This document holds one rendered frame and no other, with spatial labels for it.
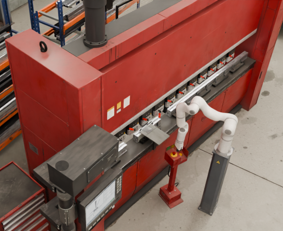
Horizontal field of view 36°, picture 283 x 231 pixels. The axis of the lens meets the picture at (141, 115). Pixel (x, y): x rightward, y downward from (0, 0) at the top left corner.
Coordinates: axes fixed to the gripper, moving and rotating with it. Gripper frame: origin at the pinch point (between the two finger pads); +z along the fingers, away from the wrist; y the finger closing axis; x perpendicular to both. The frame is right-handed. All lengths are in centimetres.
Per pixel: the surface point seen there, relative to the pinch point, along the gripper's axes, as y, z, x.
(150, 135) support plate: -14.7, -19.7, -27.8
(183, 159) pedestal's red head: 8.5, 8.5, 3.4
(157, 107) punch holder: -31, -40, -14
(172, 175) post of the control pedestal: 5.9, 36.6, -4.0
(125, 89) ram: -14, -95, -62
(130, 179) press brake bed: 0, 24, -56
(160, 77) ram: -33, -80, -14
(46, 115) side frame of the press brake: -7, -97, -137
